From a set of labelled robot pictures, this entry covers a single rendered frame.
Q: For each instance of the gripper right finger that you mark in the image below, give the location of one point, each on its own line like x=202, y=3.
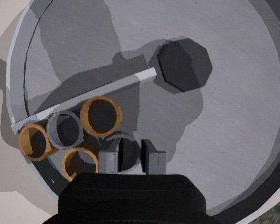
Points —
x=153, y=162

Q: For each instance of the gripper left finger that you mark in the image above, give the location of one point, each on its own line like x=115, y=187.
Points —
x=110, y=161

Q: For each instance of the grey metal bushing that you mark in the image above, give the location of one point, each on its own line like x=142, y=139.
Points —
x=134, y=160
x=55, y=133

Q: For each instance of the bronze bushing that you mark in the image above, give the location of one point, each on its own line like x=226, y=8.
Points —
x=86, y=114
x=69, y=164
x=28, y=142

